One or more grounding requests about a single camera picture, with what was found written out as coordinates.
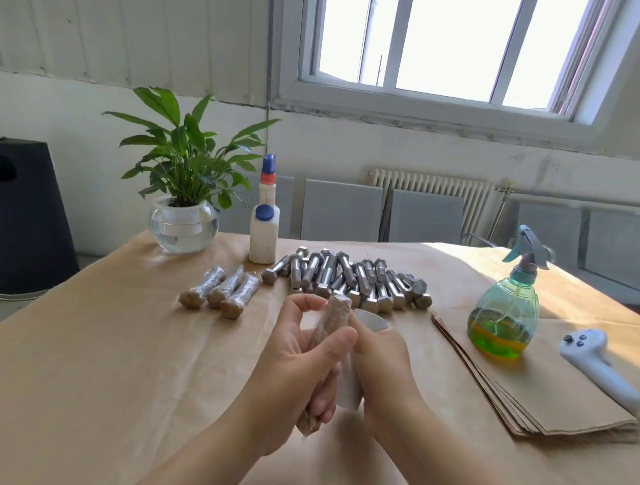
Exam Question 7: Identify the person's left hand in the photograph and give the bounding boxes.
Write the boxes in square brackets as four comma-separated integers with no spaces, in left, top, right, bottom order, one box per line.
[232,292,359,456]

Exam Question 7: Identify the person's right hand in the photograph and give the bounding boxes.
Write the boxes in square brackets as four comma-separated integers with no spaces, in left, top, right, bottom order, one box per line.
[348,310,426,441]

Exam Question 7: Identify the white cling film roll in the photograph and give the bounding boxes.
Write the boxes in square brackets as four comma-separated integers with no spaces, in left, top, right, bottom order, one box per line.
[335,308,393,411]

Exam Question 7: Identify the pile of steel bolts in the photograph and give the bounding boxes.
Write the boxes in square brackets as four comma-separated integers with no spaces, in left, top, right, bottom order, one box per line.
[262,246,434,314]

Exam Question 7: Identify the green spray bottle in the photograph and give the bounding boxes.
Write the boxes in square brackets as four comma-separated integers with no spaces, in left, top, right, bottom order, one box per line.
[467,225,554,362]

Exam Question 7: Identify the stack of brown paper sheets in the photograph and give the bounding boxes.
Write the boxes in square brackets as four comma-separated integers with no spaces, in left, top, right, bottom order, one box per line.
[430,304,640,441]

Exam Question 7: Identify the person's right forearm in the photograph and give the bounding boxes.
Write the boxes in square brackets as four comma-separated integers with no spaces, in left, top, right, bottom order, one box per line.
[375,402,511,485]

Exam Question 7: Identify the white glue bottle blue cap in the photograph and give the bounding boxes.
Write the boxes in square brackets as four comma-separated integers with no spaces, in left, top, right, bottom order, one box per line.
[248,153,281,265]

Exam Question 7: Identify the grey chair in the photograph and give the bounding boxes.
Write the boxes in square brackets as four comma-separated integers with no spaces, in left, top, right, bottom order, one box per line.
[388,189,467,245]
[220,175,297,236]
[515,200,586,271]
[300,179,385,243]
[582,208,640,301]

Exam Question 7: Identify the round glass vase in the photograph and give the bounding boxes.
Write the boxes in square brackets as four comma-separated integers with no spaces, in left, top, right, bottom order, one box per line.
[148,196,220,255]

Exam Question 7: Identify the white radiator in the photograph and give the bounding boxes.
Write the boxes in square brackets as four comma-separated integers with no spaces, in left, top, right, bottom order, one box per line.
[370,168,493,241]

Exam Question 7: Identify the large brown paper table cover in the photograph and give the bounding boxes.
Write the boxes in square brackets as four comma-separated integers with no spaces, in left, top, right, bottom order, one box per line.
[0,230,640,485]

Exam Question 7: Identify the white handheld controller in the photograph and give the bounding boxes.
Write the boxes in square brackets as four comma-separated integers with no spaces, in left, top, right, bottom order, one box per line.
[560,328,640,416]

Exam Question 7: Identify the green leafy plant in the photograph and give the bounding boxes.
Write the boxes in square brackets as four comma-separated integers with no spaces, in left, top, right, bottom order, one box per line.
[102,86,281,209]

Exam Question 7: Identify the black trash bin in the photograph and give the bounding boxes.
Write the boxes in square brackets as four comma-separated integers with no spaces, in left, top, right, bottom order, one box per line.
[0,138,81,297]

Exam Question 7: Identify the white framed window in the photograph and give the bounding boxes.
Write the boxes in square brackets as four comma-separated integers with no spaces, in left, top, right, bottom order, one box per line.
[270,0,640,151]

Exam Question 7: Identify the white vertical blind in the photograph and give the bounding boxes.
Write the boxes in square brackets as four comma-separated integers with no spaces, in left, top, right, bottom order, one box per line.
[0,0,276,109]

